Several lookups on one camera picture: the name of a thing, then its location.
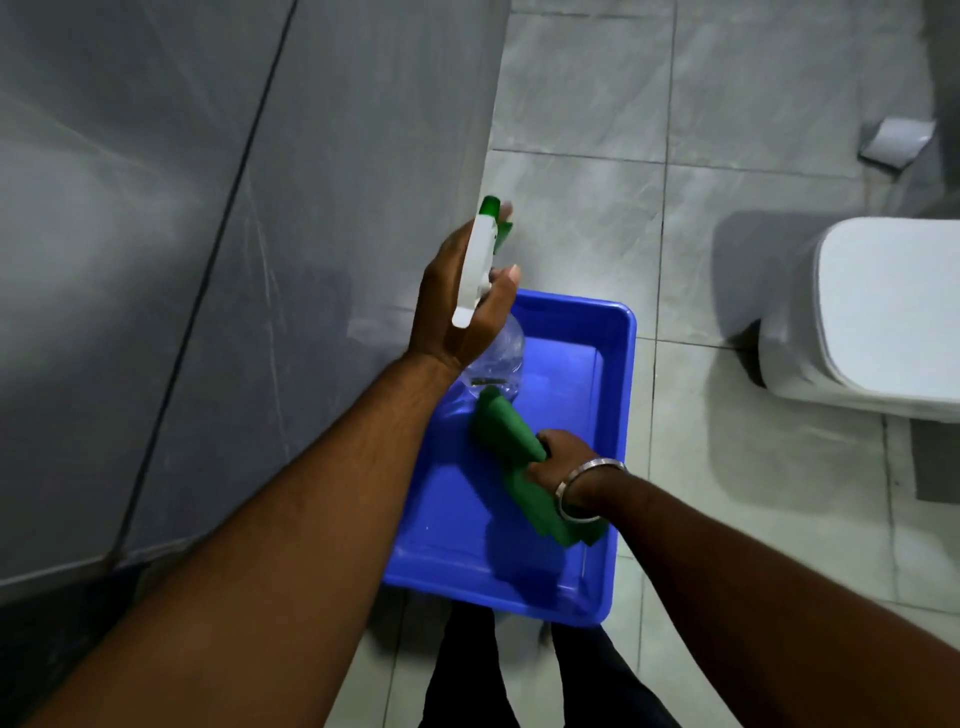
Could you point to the person's left forearm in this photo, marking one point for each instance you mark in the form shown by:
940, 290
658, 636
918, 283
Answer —
285, 540

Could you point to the person's black trousers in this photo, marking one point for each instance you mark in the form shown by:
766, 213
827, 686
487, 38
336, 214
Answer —
469, 675

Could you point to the white wall fixture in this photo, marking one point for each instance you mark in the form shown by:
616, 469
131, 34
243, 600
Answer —
896, 142

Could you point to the person's right hand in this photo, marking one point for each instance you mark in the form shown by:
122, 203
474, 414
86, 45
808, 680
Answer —
562, 457

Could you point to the dark grey floor mat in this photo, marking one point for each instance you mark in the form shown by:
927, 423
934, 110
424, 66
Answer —
937, 461

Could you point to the person's right fingers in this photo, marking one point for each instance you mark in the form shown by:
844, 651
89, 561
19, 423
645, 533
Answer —
540, 457

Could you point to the person's right forearm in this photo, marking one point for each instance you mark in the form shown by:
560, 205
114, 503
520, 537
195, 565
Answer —
750, 607

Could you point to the person's left thumb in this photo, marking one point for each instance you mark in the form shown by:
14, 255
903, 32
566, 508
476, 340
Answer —
504, 289

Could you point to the person's left hand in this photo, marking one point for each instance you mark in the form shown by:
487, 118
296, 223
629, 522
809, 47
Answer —
435, 315

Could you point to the green cleaning cloth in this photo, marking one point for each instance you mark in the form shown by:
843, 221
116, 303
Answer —
510, 439

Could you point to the white toilet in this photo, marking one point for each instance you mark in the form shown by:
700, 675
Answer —
877, 322

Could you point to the blue plastic tray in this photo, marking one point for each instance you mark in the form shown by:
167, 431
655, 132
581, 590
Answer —
465, 525

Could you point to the clear spray bottle green nozzle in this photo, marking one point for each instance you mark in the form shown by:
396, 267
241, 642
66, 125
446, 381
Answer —
475, 262

